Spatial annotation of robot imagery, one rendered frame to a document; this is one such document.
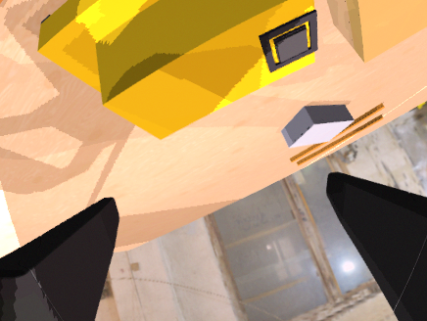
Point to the grey rectangular block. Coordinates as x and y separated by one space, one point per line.
316 124

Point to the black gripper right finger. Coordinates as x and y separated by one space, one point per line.
389 230

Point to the orange wooden bar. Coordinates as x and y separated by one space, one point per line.
341 139
358 120

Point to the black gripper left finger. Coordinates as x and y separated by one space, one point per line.
60 275

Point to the pale yellow panel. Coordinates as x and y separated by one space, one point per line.
373 26

